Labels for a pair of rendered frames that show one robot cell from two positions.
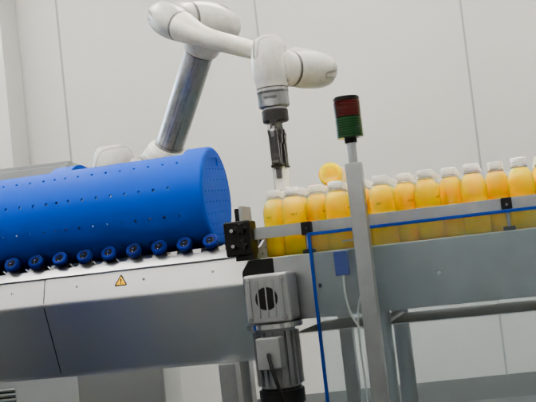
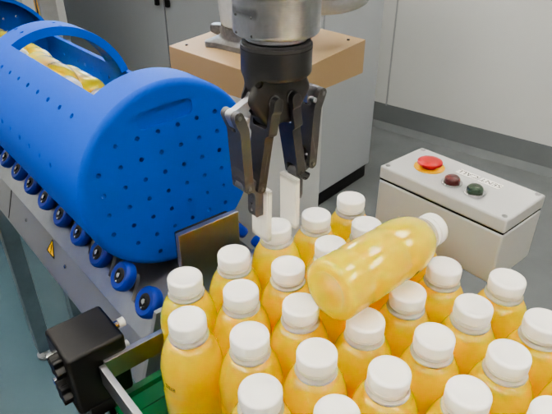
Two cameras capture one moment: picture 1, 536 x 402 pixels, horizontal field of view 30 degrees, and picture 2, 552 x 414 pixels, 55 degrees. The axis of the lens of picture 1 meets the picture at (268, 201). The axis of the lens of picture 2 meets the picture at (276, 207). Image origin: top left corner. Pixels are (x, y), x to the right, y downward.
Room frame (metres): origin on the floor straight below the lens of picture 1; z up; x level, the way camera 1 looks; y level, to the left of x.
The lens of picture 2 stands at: (2.37, -0.37, 1.45)
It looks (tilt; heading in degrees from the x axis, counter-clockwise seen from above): 31 degrees down; 36
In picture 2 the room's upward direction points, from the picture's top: straight up
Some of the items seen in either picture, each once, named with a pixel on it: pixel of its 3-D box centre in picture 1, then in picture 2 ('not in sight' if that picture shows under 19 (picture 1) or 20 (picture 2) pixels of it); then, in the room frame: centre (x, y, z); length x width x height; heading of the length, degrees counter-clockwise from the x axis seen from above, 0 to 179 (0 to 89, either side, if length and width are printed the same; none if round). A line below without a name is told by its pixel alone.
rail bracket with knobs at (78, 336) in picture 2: (242, 241); (94, 361); (2.61, 0.08, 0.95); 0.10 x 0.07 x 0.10; 166
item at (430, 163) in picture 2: not in sight; (430, 163); (3.06, -0.15, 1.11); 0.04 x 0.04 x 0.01
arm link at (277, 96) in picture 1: (273, 99); (276, 8); (2.82, -0.05, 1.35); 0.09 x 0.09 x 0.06
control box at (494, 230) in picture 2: not in sight; (453, 209); (3.05, -0.19, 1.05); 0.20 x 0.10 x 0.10; 76
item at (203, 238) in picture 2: (244, 228); (207, 255); (2.82, 0.08, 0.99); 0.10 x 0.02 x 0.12; 166
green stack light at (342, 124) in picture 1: (348, 128); not in sight; (2.38, -0.21, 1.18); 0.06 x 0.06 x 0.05
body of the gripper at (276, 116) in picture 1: (276, 124); (276, 80); (2.82, -0.05, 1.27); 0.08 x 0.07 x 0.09; 166
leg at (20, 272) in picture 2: not in sight; (25, 287); (3.00, 1.11, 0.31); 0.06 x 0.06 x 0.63; 76
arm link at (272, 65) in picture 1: (273, 62); not in sight; (2.83, -0.06, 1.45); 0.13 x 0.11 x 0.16; 129
